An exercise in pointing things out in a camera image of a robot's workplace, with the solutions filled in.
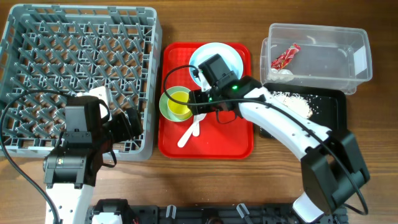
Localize red plastic tray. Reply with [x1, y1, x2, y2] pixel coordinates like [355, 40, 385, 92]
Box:
[158, 42, 254, 159]

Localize red snack wrapper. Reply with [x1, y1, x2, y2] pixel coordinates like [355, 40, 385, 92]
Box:
[271, 43, 301, 70]

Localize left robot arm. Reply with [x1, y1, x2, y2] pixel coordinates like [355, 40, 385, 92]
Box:
[44, 96, 143, 223]

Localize light blue plate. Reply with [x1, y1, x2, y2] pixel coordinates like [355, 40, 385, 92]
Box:
[189, 42, 244, 90]

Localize green bowl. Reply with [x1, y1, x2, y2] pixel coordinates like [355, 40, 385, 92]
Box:
[159, 86, 192, 123]

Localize black waste tray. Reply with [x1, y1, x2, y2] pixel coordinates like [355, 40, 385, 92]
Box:
[264, 83, 347, 130]

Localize white plastic fork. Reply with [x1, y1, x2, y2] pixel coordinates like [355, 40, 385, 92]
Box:
[177, 113, 206, 147]

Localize rice food scraps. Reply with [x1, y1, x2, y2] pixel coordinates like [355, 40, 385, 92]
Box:
[272, 91, 320, 119]

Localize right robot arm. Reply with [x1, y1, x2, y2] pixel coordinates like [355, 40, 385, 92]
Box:
[188, 54, 370, 223]

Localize grey dishwasher rack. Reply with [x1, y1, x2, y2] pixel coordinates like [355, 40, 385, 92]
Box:
[1, 4, 162, 161]

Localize left black cable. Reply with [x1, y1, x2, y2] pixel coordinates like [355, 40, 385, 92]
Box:
[0, 89, 74, 224]

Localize white plastic spoon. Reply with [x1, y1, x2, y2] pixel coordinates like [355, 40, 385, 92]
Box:
[192, 114, 205, 137]

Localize yellow cup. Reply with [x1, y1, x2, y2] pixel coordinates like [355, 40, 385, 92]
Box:
[167, 91, 192, 120]

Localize clear plastic bin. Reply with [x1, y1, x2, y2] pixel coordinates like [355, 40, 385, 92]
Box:
[260, 23, 373, 95]

